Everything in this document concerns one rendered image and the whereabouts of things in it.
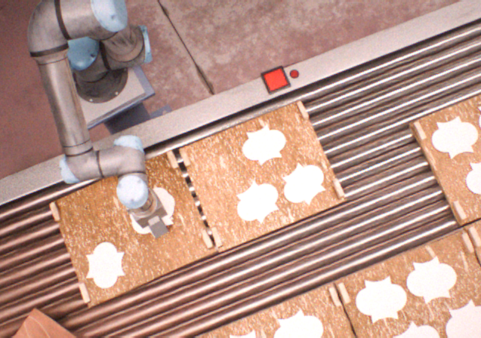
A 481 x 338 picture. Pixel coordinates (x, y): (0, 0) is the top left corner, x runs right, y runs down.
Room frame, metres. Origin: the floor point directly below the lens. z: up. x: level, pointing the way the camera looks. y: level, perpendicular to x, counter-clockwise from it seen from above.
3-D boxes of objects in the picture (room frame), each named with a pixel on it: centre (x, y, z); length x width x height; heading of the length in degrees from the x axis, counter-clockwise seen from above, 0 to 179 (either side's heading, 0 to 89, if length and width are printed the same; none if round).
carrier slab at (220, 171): (0.54, -0.06, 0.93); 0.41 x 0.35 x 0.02; 101
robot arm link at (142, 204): (0.47, 0.28, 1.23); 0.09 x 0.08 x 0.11; 178
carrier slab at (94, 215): (0.46, 0.36, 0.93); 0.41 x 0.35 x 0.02; 103
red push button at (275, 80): (0.84, -0.17, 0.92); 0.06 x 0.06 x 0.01; 10
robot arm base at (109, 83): (0.99, 0.39, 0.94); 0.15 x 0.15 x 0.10
